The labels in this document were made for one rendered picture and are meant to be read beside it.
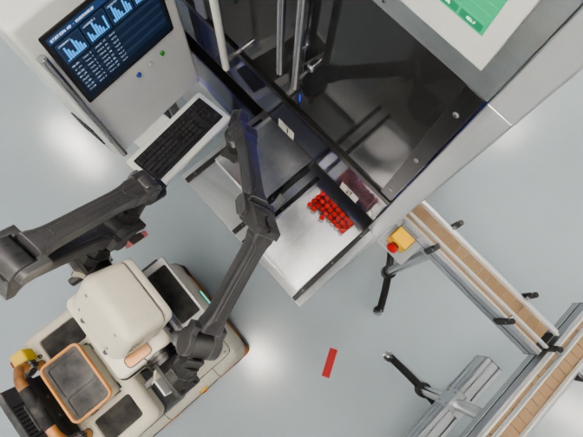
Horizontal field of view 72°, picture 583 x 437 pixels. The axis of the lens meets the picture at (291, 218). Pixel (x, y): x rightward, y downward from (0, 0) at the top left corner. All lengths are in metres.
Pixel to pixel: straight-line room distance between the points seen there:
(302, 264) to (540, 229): 1.84
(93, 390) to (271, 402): 1.11
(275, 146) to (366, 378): 1.43
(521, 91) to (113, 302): 0.96
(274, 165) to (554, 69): 1.15
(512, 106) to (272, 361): 1.95
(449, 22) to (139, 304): 0.91
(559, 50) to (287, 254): 1.13
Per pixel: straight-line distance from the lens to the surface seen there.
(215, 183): 1.63
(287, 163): 1.65
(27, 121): 3.15
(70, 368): 1.65
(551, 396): 1.75
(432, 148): 0.97
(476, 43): 0.72
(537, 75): 0.71
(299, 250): 1.55
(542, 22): 0.67
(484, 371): 2.08
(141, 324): 1.08
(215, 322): 1.11
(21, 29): 1.29
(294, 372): 2.42
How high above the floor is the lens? 2.40
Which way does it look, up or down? 75 degrees down
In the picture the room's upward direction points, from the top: 10 degrees clockwise
